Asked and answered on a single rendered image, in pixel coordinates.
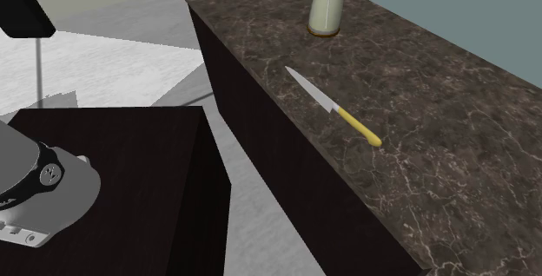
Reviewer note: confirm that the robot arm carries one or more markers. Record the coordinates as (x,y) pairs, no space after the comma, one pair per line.
(63,190)

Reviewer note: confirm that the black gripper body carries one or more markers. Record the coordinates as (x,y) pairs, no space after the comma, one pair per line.
(21,8)

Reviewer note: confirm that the dark robot stand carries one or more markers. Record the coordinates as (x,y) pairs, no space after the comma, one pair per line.
(152,173)

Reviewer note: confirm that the cream vase with gold base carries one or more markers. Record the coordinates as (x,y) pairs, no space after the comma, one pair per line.
(326,4)

